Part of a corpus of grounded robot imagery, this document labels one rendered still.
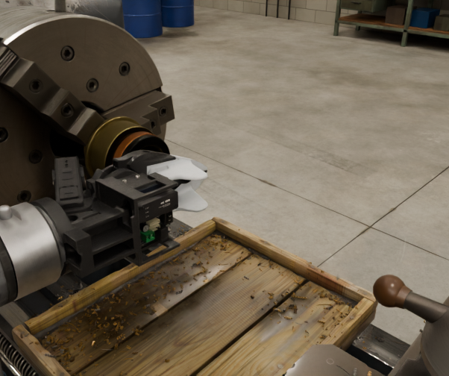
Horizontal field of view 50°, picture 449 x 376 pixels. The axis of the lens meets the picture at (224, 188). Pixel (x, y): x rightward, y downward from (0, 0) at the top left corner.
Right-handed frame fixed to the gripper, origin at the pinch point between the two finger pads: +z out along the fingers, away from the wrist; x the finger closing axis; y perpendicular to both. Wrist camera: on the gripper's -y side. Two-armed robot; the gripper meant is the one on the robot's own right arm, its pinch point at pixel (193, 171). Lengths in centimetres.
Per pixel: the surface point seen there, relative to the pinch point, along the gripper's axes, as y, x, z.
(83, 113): -12.2, 5.9, -6.7
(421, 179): -57, -93, 240
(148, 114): -12.9, 3.7, 3.6
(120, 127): -8.1, 4.6, -4.3
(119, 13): -34.3, 14.8, 15.0
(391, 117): -121, -86, 330
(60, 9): -22.2, 17.0, -2.5
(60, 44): -18.4, 13.3, -5.2
